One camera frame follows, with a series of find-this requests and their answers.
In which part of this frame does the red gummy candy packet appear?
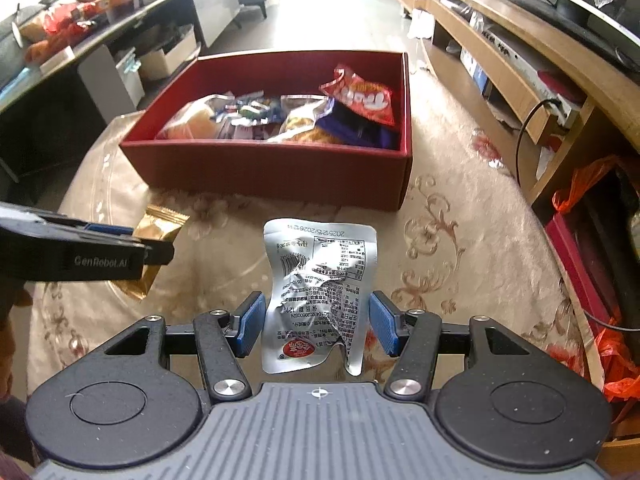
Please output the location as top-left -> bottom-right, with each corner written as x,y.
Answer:
319,64 -> 397,127

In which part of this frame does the black white low cabinet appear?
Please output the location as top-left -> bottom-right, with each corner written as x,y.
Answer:
0,0 -> 237,186

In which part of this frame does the thin black cable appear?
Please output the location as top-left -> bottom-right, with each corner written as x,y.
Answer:
582,310 -> 640,334

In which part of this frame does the red flat gift box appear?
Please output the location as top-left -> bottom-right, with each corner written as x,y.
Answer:
545,212 -> 614,329

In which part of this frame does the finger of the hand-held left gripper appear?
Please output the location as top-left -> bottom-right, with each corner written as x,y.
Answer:
143,241 -> 176,266
0,201 -> 137,242

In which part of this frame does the bread bun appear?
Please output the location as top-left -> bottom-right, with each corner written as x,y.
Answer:
155,94 -> 236,141

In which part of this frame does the wooden television cabinet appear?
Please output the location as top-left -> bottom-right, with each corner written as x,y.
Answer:
397,0 -> 640,463

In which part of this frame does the beige floral tablecloth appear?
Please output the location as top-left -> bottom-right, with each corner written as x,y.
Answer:
27,110 -> 606,403

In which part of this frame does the silver media player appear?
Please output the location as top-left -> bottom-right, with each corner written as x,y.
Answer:
480,25 -> 577,117

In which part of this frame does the silver foil snack pouch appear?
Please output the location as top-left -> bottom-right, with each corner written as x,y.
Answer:
261,217 -> 378,377

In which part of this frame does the looped black cable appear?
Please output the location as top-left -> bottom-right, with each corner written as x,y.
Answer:
515,96 -> 567,187

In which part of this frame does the blue wafer biscuit packet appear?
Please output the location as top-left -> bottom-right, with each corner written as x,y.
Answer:
315,102 -> 401,151

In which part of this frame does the blue white carton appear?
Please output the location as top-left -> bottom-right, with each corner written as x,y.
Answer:
460,50 -> 492,97

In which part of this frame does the red cardboard box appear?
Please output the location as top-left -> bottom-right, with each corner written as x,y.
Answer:
119,50 -> 415,212

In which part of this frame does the red snack bag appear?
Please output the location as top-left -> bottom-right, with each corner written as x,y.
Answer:
42,2 -> 99,37

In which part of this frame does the orange plastic bag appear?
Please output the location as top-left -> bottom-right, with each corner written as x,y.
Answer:
551,155 -> 640,402

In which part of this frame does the white storage box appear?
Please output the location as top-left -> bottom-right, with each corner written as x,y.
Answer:
137,25 -> 199,82

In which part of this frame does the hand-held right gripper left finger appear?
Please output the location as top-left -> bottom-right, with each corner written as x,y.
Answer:
100,290 -> 267,404

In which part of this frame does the white plastic bag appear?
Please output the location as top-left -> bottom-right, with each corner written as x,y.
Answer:
407,10 -> 437,42

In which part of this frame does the gold snack packet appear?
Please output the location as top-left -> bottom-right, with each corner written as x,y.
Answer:
112,205 -> 191,301

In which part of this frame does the blue white candy packet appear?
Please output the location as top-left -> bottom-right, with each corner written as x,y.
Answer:
232,94 -> 285,125

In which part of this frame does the clear crispy snack packet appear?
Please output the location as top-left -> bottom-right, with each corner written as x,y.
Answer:
267,95 -> 351,145

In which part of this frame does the person's left hand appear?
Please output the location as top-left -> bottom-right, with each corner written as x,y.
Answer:
0,281 -> 34,328

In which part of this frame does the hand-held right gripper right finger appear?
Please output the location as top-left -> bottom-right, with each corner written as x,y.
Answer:
368,291 -> 543,404

